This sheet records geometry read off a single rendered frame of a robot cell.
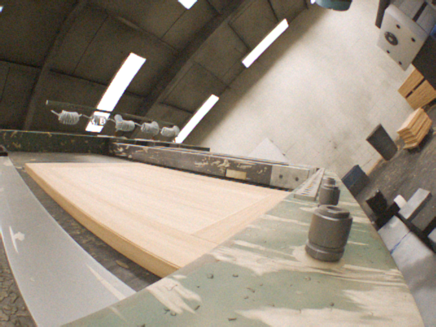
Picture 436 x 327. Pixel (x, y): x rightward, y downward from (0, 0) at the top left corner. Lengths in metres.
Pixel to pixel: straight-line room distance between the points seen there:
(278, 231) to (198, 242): 0.07
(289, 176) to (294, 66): 5.48
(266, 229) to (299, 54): 6.16
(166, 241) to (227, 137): 5.94
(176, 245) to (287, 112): 5.59
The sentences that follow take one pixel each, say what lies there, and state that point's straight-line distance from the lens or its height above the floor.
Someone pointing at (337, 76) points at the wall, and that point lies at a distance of 5.97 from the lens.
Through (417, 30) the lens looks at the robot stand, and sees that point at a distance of 0.45.
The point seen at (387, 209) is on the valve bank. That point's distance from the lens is 0.46.
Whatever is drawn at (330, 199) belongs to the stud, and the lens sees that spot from 0.25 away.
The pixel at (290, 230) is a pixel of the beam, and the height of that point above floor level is 0.88.
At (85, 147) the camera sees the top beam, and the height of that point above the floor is 1.75.
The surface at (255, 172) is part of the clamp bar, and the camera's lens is 0.77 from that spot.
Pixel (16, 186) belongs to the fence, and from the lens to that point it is 0.28.
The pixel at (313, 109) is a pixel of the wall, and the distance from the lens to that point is 5.67.
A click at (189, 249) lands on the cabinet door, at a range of 0.19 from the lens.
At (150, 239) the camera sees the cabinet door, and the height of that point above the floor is 0.95.
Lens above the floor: 0.90
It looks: 19 degrees up
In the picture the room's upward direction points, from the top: 39 degrees counter-clockwise
